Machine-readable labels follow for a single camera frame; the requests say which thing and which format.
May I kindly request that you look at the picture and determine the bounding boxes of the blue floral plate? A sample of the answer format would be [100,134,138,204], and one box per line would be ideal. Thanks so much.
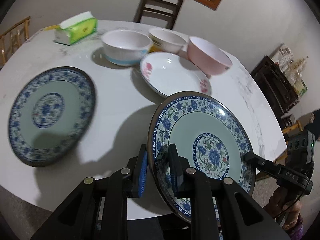
[147,92,255,222]
[8,66,96,167]

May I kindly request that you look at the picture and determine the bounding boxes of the white plate pink flowers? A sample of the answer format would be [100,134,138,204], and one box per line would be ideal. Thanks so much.
[139,52,212,98]

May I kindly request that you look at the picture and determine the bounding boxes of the white bowl yellow print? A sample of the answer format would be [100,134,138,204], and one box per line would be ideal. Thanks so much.
[149,27,186,54]

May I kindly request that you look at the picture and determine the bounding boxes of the person's right hand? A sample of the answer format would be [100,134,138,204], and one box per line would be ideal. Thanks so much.
[263,187,304,239]

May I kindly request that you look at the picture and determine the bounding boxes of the dark wooden shelf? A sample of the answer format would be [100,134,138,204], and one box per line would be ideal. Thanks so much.
[251,56,299,119]

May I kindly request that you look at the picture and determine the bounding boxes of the packages on shelf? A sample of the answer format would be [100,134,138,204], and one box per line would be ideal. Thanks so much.
[270,43,309,98]

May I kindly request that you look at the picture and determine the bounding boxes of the blue floral plate on table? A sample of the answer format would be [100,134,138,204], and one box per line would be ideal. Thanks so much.
[8,66,96,167]

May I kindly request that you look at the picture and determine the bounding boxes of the pink bowl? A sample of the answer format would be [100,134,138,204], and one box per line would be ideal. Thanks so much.
[187,36,233,75]

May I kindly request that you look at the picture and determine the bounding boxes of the white bowl blue base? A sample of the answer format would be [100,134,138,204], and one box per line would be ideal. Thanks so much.
[101,30,153,67]

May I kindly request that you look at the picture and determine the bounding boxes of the green tissue pack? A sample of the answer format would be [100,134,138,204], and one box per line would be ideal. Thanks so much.
[54,11,98,46]

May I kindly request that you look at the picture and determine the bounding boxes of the dark wooden chair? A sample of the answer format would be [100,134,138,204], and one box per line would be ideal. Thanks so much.
[133,0,184,30]

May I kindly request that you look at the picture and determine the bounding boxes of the light wooden chair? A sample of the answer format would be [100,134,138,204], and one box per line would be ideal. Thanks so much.
[1,16,31,67]

